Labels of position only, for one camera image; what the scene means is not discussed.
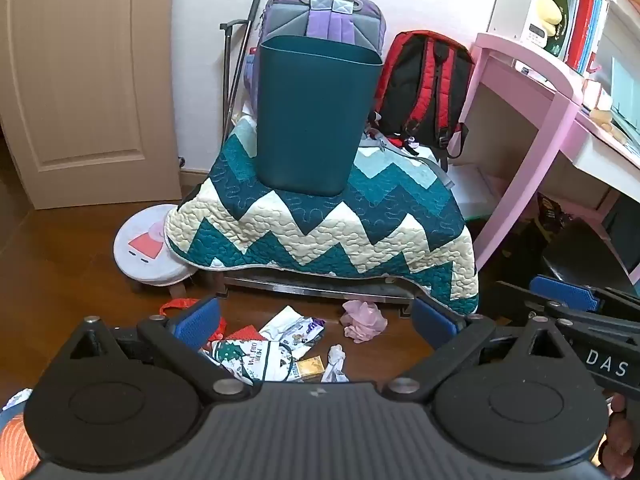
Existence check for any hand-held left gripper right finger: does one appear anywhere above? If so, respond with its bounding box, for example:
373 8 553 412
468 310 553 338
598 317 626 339
382 297 576 403

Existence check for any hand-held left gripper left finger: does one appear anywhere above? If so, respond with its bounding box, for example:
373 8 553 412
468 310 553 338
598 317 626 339
64 296 256 403

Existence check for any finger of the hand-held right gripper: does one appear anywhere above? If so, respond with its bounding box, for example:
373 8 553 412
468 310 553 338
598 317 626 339
529 275 640 313
492 280 640 348

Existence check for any red plastic bag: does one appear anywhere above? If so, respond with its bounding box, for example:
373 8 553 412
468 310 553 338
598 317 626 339
159 298 228 351

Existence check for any white green-print bag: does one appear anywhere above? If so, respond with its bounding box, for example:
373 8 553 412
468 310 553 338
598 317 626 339
210 339 296 381

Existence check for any pink plastic bag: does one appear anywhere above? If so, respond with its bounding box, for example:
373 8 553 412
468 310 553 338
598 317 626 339
341 300 388 344

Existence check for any white purple snack wrapper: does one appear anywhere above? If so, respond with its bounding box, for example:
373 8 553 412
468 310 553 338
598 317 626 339
259 306 326 348

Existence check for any white tissue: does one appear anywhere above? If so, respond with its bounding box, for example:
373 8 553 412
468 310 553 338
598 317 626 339
320 344 348 383

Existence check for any yellow sachet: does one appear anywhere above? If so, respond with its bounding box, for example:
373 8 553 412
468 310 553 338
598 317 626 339
292 355 325 381

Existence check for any teal plastic waste bin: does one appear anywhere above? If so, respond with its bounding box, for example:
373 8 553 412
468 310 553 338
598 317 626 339
255 35 385 198

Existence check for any person's right hand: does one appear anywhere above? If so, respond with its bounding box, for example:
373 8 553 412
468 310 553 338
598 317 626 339
597 394 640 480

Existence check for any black chair seat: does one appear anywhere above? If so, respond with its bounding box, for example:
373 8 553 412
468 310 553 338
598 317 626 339
540 220 638 296

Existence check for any dark printed bag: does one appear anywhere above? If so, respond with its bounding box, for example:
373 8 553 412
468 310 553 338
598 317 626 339
535 192 573 233

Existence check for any round white pig-print stool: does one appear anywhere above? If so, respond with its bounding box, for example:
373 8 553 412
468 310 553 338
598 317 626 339
112 203 198 301

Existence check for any teal cream chevron quilt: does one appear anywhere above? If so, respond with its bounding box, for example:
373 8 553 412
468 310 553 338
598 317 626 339
164 115 481 317

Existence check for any pink desk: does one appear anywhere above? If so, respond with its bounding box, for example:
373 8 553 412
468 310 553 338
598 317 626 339
457 32 640 273

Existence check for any light blue folder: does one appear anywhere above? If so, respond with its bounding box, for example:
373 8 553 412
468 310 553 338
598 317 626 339
612 57 640 121

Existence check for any orange slipper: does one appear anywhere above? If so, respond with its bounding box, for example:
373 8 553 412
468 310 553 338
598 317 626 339
0 387 41 480

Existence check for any red black backpack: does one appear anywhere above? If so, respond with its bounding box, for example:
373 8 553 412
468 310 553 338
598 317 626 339
370 31 476 173

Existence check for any small white digital clock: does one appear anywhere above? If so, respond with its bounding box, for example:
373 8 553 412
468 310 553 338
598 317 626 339
520 17 548 48

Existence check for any beige door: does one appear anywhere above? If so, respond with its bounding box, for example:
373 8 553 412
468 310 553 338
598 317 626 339
0 0 183 211

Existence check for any row of upright books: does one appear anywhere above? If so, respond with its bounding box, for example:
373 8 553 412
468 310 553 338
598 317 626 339
545 0 611 76

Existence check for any yellow plush toy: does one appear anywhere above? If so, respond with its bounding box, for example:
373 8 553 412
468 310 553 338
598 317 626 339
535 0 563 38

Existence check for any thin black pole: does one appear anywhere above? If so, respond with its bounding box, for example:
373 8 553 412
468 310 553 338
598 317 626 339
223 0 263 143

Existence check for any white bookshelf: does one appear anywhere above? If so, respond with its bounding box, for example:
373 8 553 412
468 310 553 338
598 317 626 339
487 0 640 81

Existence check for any purple grey backpack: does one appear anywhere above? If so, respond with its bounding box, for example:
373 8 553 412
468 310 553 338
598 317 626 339
243 0 388 116

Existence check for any metal bench frame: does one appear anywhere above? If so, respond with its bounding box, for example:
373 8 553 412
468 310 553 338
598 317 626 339
215 265 416 318

